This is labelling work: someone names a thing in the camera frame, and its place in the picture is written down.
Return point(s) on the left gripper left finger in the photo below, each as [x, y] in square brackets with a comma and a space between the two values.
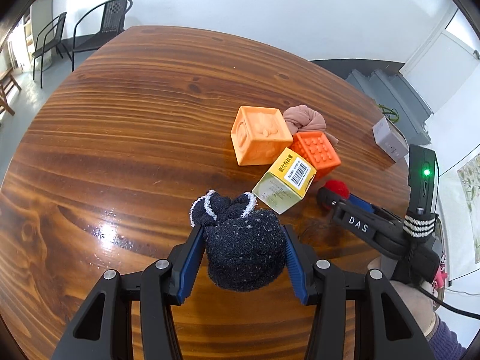
[102, 328]

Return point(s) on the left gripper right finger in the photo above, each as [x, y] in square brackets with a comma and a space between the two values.
[384, 326]

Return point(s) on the red fuzzy sock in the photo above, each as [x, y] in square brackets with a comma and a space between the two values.
[331, 193]

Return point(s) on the navy fuzzy sock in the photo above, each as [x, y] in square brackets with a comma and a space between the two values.
[245, 246]

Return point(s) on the person right hand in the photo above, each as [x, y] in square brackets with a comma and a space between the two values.
[419, 305]

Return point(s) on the grey tin box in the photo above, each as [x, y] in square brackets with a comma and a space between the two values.
[390, 139]

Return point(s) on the small orange studded cube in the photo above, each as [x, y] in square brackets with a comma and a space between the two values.
[316, 148]

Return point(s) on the yellow green carton box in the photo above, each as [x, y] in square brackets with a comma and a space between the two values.
[286, 182]

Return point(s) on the grey staircase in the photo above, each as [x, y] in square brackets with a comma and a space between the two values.
[382, 82]

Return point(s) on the dusty pink knotted stocking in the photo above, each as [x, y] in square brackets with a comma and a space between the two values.
[301, 119]

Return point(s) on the large light orange toy cube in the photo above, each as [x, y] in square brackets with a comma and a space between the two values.
[259, 135]

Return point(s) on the wooden bench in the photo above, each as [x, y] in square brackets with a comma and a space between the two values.
[7, 84]

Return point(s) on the black metal chair far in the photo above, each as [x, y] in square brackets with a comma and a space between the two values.
[50, 38]

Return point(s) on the black metal chair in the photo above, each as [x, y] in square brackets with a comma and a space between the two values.
[112, 24]
[50, 38]

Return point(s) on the black metal chair near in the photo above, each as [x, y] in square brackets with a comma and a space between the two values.
[112, 24]

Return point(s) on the white shelf cabinet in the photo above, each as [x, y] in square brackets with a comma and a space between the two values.
[22, 42]

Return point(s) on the framed wall picture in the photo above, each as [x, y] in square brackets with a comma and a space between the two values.
[470, 182]

